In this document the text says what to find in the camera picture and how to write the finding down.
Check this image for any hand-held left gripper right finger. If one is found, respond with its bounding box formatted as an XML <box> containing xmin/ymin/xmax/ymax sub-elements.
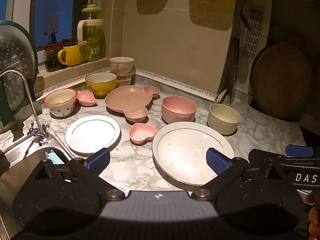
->
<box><xmin>191</xmin><ymin>148</ymin><xmax>278</xmax><ymax>202</ymax></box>

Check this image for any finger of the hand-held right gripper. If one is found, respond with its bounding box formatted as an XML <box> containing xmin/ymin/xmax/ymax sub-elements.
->
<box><xmin>285</xmin><ymin>144</ymin><xmax>314</xmax><ymax>158</ymax></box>
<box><xmin>249</xmin><ymin>149</ymin><xmax>288</xmax><ymax>164</ymax></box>

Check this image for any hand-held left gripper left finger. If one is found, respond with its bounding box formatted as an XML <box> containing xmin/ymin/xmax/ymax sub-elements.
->
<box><xmin>34</xmin><ymin>148</ymin><xmax>126</xmax><ymax>202</ymax></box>

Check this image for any small white plate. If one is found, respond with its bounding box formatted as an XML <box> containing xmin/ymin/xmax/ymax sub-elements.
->
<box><xmin>65</xmin><ymin>115</ymin><xmax>121</xmax><ymax>155</ymax></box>

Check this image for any large white plate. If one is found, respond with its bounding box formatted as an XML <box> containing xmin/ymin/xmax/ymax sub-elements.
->
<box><xmin>152</xmin><ymin>121</ymin><xmax>235</xmax><ymax>185</ymax></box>

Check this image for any cream bowl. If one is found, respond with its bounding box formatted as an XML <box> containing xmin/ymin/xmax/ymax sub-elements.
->
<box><xmin>207</xmin><ymin>104</ymin><xmax>242</xmax><ymax>135</ymax></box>

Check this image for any pink heart-shaped dish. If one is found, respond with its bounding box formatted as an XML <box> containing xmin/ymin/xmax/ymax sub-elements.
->
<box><xmin>129</xmin><ymin>123</ymin><xmax>158</xmax><ymax>145</ymax></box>

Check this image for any pink bowl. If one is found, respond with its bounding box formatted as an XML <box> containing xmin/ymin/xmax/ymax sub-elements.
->
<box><xmin>161</xmin><ymin>96</ymin><xmax>198</xmax><ymax>125</ymax></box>

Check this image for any pink bear-shaped plate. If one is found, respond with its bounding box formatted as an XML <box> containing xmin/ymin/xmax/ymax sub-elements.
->
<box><xmin>104</xmin><ymin>85</ymin><xmax>161</xmax><ymax>121</ymax></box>

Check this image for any person's right hand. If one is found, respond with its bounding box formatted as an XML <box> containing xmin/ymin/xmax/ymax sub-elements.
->
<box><xmin>306</xmin><ymin>191</ymin><xmax>320</xmax><ymax>240</ymax></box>

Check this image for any pale sponge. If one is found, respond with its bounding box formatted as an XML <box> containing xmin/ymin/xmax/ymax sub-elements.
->
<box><xmin>45</xmin><ymin>150</ymin><xmax>63</xmax><ymax>166</ymax></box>

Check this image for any metal faucet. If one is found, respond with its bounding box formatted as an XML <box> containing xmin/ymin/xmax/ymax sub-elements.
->
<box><xmin>0</xmin><ymin>68</ymin><xmax>51</xmax><ymax>144</ymax></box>

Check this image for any small pink dish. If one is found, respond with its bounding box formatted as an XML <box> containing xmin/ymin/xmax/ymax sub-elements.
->
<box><xmin>75</xmin><ymin>90</ymin><xmax>97</xmax><ymax>107</ymax></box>

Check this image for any white red-dotted bowl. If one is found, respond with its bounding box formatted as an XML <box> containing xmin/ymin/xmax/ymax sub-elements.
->
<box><xmin>44</xmin><ymin>88</ymin><xmax>77</xmax><ymax>117</ymax></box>

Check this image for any steel sink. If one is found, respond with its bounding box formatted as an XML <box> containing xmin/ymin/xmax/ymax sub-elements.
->
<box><xmin>0</xmin><ymin>127</ymin><xmax>75</xmax><ymax>240</ymax></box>

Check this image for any round wooden cutting board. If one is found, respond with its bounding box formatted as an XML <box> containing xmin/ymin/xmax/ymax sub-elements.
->
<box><xmin>250</xmin><ymin>42</ymin><xmax>314</xmax><ymax>121</ymax></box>

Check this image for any yellow bowl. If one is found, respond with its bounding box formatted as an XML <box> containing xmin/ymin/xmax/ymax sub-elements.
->
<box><xmin>85</xmin><ymin>72</ymin><xmax>118</xmax><ymax>99</ymax></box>

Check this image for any stacked plastic food container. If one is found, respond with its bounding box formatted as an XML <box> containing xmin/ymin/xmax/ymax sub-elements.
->
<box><xmin>116</xmin><ymin>66</ymin><xmax>137</xmax><ymax>88</ymax></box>

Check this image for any white patterned bowl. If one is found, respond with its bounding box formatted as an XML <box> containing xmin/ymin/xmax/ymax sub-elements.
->
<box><xmin>109</xmin><ymin>56</ymin><xmax>136</xmax><ymax>75</ymax></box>

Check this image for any green cloth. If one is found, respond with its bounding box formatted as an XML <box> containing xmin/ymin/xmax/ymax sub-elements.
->
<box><xmin>0</xmin><ymin>79</ymin><xmax>16</xmax><ymax>128</ymax></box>

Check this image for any yellow mug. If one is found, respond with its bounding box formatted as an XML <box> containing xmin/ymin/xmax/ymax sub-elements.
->
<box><xmin>57</xmin><ymin>43</ymin><xmax>83</xmax><ymax>67</ymax></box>

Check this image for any glass jar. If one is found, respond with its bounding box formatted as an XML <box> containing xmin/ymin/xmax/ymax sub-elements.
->
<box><xmin>43</xmin><ymin>42</ymin><xmax>63</xmax><ymax>73</ymax></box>

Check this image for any white vent grille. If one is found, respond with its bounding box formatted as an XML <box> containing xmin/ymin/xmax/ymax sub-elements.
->
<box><xmin>242</xmin><ymin>6</ymin><xmax>266</xmax><ymax>61</ymax></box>

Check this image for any steel colander with green rim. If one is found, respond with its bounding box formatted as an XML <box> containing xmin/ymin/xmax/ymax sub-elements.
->
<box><xmin>0</xmin><ymin>20</ymin><xmax>39</xmax><ymax>128</ymax></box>

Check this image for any phone holder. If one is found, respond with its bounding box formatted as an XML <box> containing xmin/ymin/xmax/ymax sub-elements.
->
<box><xmin>43</xmin><ymin>13</ymin><xmax>61</xmax><ymax>46</ymax></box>

